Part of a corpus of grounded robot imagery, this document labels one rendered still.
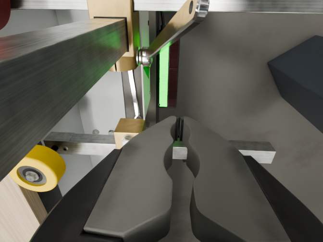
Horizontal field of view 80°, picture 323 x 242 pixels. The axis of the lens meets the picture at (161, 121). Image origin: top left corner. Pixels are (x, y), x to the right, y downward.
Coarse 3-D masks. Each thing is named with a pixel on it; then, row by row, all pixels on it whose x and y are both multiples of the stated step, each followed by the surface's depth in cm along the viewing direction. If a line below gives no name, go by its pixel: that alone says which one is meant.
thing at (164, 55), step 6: (168, 48) 40; (162, 54) 40; (162, 60) 41; (162, 66) 41; (162, 72) 42; (162, 78) 43; (162, 84) 44; (162, 90) 44; (162, 96) 45; (162, 102) 46
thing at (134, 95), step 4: (128, 72) 42; (132, 72) 42; (132, 76) 43; (132, 80) 43; (132, 84) 44; (132, 88) 44; (132, 92) 45; (136, 92) 45; (132, 96) 45; (136, 96) 45; (136, 100) 46; (136, 104) 46; (136, 108) 47; (136, 112) 47; (136, 116) 48; (140, 116) 48
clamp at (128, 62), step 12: (96, 0) 21; (108, 0) 21; (120, 0) 21; (132, 0) 22; (96, 12) 22; (108, 12) 22; (120, 12) 22; (132, 12) 22; (132, 24) 22; (132, 36) 23; (132, 48) 24; (120, 60) 25; (132, 60) 25
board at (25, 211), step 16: (0, 192) 35; (16, 192) 35; (32, 192) 38; (0, 208) 38; (16, 208) 38; (32, 208) 38; (0, 224) 41; (16, 224) 41; (32, 224) 40; (0, 240) 45; (16, 240) 44
